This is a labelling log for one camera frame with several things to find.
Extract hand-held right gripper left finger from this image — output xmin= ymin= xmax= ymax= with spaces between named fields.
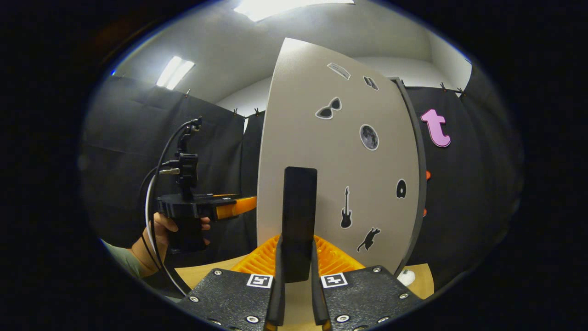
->
xmin=177 ymin=234 xmax=286 ymax=331

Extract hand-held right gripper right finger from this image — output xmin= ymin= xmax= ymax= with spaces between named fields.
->
xmin=311 ymin=234 xmax=425 ymax=331

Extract beige cabinet door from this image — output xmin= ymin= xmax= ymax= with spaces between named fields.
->
xmin=256 ymin=38 xmax=428 ymax=276

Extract black backdrop cloth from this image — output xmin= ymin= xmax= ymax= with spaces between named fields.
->
xmin=80 ymin=57 xmax=524 ymax=295

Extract small ceiling light panel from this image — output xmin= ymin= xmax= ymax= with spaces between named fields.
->
xmin=156 ymin=56 xmax=196 ymax=90

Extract large ceiling light panel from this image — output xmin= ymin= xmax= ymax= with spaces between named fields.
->
xmin=233 ymin=0 xmax=354 ymax=23

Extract white cable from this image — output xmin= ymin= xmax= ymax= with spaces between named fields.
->
xmin=145 ymin=168 xmax=189 ymax=297

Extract black door handle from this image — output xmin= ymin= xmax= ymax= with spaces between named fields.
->
xmin=282 ymin=166 xmax=318 ymax=284

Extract black cable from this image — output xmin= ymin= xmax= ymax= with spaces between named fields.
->
xmin=138 ymin=120 xmax=203 ymax=297

